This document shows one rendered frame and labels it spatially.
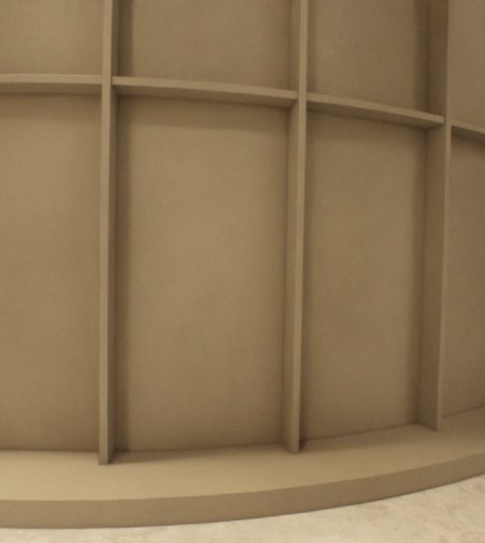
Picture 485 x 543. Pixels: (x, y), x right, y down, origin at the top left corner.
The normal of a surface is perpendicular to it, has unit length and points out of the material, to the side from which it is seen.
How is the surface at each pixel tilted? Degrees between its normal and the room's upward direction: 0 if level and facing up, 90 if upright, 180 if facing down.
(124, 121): 90
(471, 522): 0
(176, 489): 0
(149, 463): 0
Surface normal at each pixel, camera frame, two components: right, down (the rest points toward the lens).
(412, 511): 0.02, -1.00
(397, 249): 0.39, 0.04
